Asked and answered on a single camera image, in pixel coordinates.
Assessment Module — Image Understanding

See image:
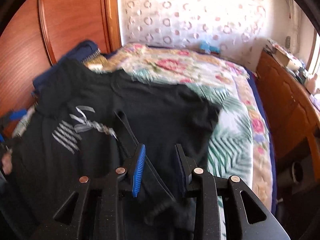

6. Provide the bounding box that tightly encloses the black t-shirt white print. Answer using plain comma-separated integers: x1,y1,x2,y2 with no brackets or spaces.
10,58,222,233

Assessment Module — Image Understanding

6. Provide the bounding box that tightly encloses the left hand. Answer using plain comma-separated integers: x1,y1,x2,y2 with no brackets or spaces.
1,150,12,175

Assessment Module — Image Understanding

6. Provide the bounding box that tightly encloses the palm leaf print sheet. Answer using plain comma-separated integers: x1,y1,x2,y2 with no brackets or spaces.
12,69,254,240

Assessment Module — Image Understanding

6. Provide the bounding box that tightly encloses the black waste bin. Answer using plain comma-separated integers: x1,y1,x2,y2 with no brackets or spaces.
277,162,304,188

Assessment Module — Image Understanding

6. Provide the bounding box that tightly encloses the folded navy garment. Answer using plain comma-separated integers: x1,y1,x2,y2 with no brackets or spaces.
32,39,99,93

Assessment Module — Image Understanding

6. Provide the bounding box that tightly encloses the folded gold patterned garment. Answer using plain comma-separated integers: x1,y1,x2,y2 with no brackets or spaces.
82,49,108,71

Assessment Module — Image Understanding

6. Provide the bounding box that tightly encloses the long wooden sideboard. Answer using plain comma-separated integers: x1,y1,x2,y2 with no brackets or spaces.
255,50,319,178

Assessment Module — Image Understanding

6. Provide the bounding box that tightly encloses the floral blanket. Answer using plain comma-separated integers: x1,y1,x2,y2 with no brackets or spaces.
104,43,276,211

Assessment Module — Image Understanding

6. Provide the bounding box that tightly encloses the blue object at bedhead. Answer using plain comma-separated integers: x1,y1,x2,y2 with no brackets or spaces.
199,41,221,55

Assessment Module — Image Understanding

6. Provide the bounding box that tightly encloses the cardboard box on sideboard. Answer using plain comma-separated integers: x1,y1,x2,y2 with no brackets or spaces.
266,38,303,72

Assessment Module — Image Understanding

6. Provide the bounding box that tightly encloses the circle pattern sheer curtain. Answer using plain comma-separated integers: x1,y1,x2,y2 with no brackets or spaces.
118,0,289,69

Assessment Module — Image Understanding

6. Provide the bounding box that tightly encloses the white wall device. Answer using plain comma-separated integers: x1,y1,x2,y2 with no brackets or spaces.
285,36,291,50

